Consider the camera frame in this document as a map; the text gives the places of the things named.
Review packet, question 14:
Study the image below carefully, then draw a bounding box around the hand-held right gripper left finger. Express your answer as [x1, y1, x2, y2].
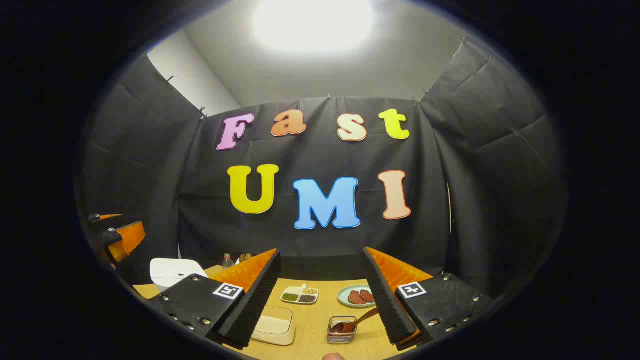
[148, 248, 282, 350]

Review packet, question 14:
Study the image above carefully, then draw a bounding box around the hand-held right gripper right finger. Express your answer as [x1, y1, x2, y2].
[361, 246, 495, 351]

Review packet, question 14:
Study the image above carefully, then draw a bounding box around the brown wooden spoon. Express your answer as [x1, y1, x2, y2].
[330, 307, 380, 335]

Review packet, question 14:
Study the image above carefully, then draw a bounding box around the white rice cooker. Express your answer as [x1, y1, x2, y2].
[149, 257, 209, 292]

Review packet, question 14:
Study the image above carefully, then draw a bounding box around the metal wire chopstick holder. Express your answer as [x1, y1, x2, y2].
[327, 315, 358, 345]

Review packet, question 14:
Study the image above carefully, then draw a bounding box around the pale green plate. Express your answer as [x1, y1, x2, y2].
[337, 284, 377, 309]

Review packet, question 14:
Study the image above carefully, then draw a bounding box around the white divided dish of beans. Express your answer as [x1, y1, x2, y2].
[279, 283, 320, 306]

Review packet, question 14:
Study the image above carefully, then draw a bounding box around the black backdrop cloth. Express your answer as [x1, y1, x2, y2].
[75, 37, 568, 301]

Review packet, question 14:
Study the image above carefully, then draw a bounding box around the ceiling light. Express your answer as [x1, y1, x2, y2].
[250, 0, 377, 55]

